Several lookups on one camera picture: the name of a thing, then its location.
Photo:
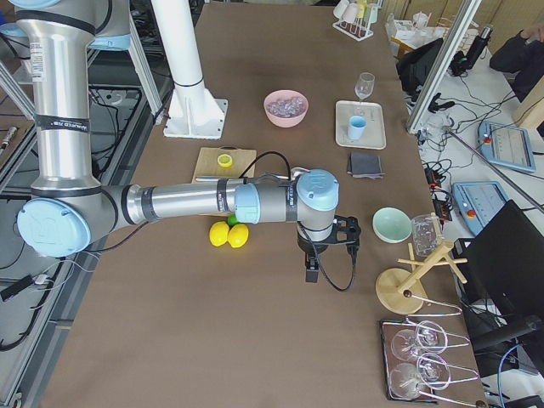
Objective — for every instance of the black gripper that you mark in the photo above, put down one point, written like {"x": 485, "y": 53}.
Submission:
{"x": 307, "y": 247}

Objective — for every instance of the pink bowl of ice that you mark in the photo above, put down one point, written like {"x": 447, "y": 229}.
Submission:
{"x": 285, "y": 108}

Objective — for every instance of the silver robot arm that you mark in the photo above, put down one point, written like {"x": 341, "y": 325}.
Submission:
{"x": 71, "y": 209}

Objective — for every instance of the wooden cup tree stand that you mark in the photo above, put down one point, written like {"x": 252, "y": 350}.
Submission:
{"x": 401, "y": 291}

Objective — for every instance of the light blue plastic cup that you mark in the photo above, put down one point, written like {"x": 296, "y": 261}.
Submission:
{"x": 356, "y": 127}

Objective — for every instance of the lower whole yellow lemon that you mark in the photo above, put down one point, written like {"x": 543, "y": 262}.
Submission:
{"x": 238, "y": 236}

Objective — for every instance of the whole yellow lemon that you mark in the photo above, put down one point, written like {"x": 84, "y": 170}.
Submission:
{"x": 238, "y": 236}
{"x": 218, "y": 233}

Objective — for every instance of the pale green bowl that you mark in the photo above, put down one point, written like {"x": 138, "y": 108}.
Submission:
{"x": 391, "y": 225}

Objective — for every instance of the green lime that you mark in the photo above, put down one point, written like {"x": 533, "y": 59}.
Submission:
{"x": 232, "y": 220}

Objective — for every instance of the upper whole yellow lemon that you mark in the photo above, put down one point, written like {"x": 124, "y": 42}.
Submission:
{"x": 218, "y": 233}

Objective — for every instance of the folded grey cloth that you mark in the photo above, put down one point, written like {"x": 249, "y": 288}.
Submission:
{"x": 364, "y": 166}

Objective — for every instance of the glass jar on stand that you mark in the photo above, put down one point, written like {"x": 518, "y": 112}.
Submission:
{"x": 426, "y": 234}

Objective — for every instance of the halved lemon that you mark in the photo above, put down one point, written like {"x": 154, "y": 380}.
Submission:
{"x": 225, "y": 160}

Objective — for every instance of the upper inverted wine glass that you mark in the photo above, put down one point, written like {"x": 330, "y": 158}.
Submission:
{"x": 410, "y": 343}

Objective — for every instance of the inverted wine glass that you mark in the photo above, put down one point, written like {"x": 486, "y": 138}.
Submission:
{"x": 410, "y": 343}
{"x": 410, "y": 381}

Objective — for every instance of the cream plastic tray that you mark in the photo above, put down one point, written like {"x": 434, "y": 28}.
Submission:
{"x": 373, "y": 137}

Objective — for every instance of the bamboo cutting board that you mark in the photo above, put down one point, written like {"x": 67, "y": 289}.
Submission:
{"x": 207, "y": 167}

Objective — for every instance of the lower inverted wine glass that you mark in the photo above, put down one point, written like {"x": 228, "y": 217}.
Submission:
{"x": 410, "y": 381}

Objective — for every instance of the black framed glass tray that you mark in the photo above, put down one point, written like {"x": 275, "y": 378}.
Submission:
{"x": 388, "y": 329}

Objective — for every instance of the lower blue teach pendant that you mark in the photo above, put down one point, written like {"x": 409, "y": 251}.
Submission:
{"x": 478, "y": 202}

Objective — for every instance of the blue teach pendant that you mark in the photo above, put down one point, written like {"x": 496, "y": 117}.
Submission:
{"x": 478, "y": 202}
{"x": 506, "y": 145}

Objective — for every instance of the clear wine glass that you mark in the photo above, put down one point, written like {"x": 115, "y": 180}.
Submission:
{"x": 363, "y": 89}

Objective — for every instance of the black computer monitor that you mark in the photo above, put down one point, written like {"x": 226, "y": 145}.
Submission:
{"x": 505, "y": 264}

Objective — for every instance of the upper blue teach pendant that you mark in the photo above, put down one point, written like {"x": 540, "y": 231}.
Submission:
{"x": 506, "y": 145}

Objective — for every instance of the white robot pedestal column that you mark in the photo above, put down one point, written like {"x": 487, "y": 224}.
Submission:
{"x": 193, "y": 111}

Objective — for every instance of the white wire cup rack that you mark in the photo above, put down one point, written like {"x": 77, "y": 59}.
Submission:
{"x": 355, "y": 18}

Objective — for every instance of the aluminium frame post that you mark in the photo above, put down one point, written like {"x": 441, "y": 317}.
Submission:
{"x": 453, "y": 39}

